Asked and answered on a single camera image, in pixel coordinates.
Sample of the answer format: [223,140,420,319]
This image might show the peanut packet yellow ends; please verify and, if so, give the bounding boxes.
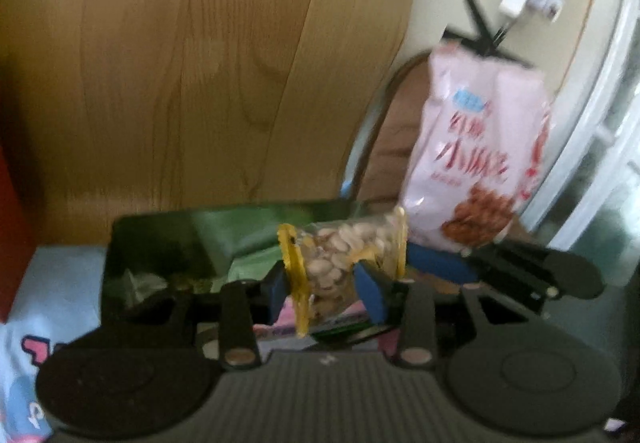
[278,206,408,337]

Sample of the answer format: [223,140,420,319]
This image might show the pink snack bar box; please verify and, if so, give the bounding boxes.
[253,297,374,340]

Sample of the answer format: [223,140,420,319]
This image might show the large green snack packet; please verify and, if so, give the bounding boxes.
[192,202,314,279]

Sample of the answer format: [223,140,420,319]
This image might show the black tin box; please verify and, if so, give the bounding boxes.
[98,198,402,349]

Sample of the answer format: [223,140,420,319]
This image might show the large pink snack bag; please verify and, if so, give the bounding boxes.
[400,41,550,252]

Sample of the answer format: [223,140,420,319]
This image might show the brown chair cushion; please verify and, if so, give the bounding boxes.
[344,49,532,244]

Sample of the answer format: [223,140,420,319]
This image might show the red gift bag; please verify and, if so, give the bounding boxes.
[0,156,37,324]

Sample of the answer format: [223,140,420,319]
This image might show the wooden board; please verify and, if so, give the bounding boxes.
[1,0,412,245]

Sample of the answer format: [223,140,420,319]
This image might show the window frame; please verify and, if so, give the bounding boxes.
[521,0,639,287]

